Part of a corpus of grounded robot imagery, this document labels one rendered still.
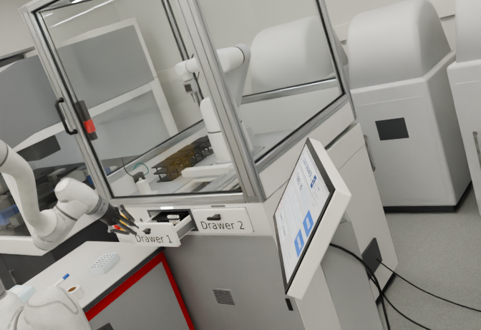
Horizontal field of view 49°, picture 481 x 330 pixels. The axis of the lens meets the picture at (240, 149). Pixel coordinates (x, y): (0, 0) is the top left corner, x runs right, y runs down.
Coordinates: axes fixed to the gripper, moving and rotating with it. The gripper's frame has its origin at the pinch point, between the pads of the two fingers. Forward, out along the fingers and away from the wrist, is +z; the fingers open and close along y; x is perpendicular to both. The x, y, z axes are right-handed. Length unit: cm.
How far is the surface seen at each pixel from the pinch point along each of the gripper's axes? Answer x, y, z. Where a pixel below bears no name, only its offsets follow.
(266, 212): -55, 15, 14
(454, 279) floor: -85, 38, 140
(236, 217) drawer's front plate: -41.0, 12.5, 13.5
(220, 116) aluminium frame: -49, 39, -20
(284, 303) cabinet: -49, -10, 49
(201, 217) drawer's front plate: -21.5, 12.8, 13.1
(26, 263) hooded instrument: 115, -12, 20
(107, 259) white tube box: 26.3, -10.1, 9.4
